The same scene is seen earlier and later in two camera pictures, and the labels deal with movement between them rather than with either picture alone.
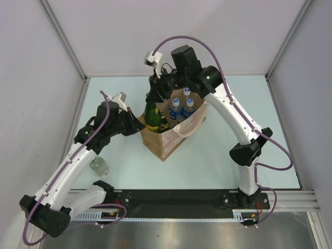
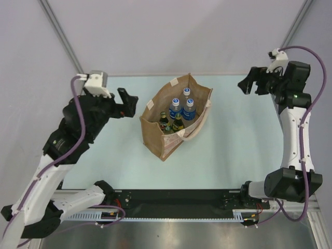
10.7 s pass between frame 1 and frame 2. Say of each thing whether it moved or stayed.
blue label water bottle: stayed
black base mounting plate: stayed
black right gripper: moved
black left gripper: moved
